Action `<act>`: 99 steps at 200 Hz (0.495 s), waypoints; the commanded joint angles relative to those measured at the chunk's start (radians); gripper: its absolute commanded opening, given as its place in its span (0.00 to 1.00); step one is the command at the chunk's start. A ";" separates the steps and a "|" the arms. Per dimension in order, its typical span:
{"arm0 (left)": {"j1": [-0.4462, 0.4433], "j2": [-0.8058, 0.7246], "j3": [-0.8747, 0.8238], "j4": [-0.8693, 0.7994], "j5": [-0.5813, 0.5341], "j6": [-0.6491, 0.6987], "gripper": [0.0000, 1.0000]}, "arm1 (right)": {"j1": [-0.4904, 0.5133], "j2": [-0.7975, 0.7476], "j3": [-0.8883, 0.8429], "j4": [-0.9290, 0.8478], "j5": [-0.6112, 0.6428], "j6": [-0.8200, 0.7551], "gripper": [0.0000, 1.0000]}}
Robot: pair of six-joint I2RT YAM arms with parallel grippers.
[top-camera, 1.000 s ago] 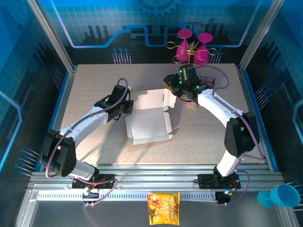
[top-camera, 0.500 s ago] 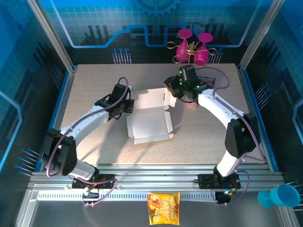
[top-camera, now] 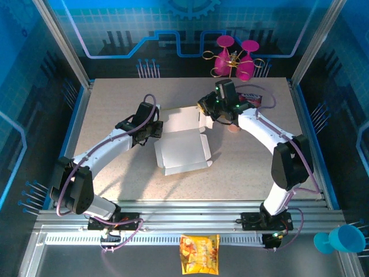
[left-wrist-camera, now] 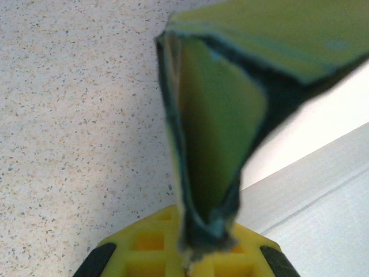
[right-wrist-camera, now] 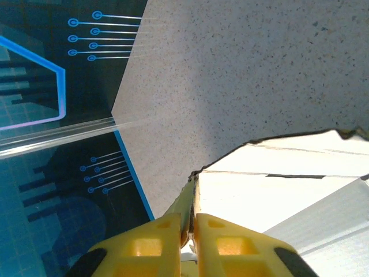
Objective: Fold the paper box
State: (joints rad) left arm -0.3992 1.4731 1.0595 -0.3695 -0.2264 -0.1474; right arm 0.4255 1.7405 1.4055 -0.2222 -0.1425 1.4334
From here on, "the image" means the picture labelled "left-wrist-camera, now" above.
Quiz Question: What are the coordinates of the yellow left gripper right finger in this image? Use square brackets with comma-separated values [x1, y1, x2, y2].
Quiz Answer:
[187, 222, 298, 277]

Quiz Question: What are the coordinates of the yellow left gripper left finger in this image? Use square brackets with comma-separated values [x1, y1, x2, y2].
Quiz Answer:
[73, 204, 187, 277]

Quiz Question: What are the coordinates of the yellow paper box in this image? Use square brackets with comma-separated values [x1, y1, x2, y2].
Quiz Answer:
[155, 0, 369, 260]

